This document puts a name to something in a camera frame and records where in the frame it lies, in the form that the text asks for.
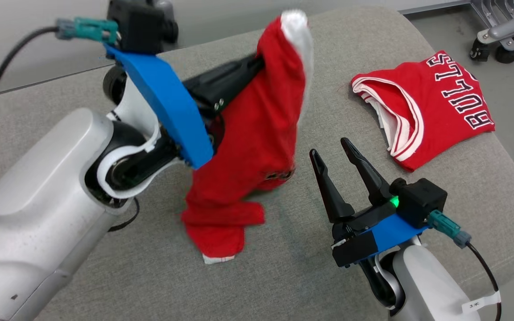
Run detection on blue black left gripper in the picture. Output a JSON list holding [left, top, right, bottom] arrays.
[[104, 44, 266, 169]]

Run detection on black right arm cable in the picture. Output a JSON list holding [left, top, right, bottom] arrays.
[[429, 210, 504, 321]]

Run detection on grey wheeled chair base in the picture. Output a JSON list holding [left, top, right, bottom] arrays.
[[470, 0, 514, 64]]

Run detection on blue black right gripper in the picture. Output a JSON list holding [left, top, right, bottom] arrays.
[[309, 137, 429, 268]]

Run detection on red shirt with white sleeves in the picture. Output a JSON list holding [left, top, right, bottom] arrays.
[[351, 50, 496, 173]]

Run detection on red shorts with elastic waistband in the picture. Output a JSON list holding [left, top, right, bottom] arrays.
[[181, 9, 315, 264]]

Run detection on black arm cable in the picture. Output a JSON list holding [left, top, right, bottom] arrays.
[[0, 17, 119, 223], [429, 210, 504, 321]]

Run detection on thin black cable loop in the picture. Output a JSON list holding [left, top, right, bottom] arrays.
[[108, 198, 141, 233]]

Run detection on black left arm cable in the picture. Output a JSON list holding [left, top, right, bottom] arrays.
[[0, 17, 119, 223]]

